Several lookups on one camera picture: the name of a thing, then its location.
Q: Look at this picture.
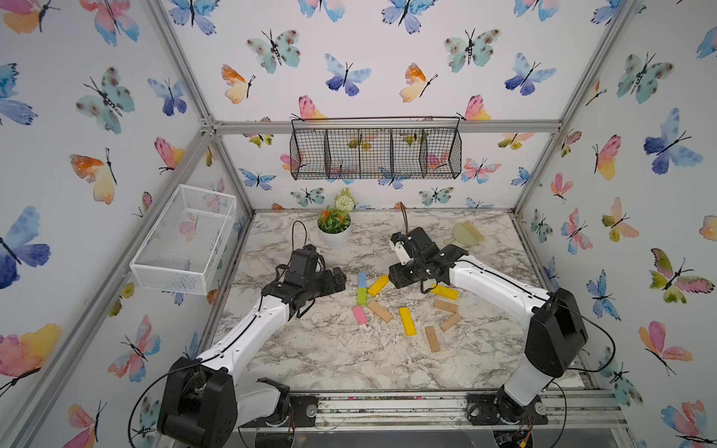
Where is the yellow block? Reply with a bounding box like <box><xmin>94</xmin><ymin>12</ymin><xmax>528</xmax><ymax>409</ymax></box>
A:
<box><xmin>368</xmin><ymin>274</ymin><xmax>390</xmax><ymax>298</ymax></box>
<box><xmin>431</xmin><ymin>285</ymin><xmax>459</xmax><ymax>301</ymax></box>
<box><xmin>399</xmin><ymin>307</ymin><xmax>418</xmax><ymax>337</ymax></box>

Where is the green block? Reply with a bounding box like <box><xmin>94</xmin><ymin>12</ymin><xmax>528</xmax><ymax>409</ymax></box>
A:
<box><xmin>357</xmin><ymin>287</ymin><xmax>368</xmax><ymax>306</ymax></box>

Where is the wooden block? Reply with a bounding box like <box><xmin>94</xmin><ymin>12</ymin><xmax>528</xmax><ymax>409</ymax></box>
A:
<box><xmin>367</xmin><ymin>300</ymin><xmax>393</xmax><ymax>323</ymax></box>
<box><xmin>440</xmin><ymin>313</ymin><xmax>463</xmax><ymax>332</ymax></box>
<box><xmin>425</xmin><ymin>327</ymin><xmax>441</xmax><ymax>353</ymax></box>
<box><xmin>433</xmin><ymin>299</ymin><xmax>459</xmax><ymax>314</ymax></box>

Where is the pink block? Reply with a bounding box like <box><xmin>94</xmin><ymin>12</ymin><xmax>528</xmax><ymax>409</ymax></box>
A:
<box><xmin>352</xmin><ymin>305</ymin><xmax>368</xmax><ymax>326</ymax></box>

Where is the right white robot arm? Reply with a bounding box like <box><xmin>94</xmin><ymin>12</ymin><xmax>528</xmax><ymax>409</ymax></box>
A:
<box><xmin>388</xmin><ymin>227</ymin><xmax>588</xmax><ymax>425</ymax></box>

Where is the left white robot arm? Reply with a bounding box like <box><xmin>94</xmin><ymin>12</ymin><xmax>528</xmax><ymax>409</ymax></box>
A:
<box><xmin>156</xmin><ymin>245</ymin><xmax>347</xmax><ymax>447</ymax></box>

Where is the white pot with plant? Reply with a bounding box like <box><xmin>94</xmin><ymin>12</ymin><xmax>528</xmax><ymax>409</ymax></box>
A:
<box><xmin>317</xmin><ymin>188</ymin><xmax>357</xmax><ymax>248</ymax></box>

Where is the white mesh wall basket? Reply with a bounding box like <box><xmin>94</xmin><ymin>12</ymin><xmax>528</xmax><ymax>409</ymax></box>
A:
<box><xmin>130</xmin><ymin>184</ymin><xmax>237</xmax><ymax>295</ymax></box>

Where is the black wire wall basket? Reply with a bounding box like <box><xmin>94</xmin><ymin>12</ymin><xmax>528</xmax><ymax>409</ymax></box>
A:
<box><xmin>285</xmin><ymin>117</ymin><xmax>463</xmax><ymax>181</ymax></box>

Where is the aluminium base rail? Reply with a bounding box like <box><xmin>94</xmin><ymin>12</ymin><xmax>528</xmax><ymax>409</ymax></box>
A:
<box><xmin>240</xmin><ymin>390</ymin><xmax>628</xmax><ymax>432</ymax></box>

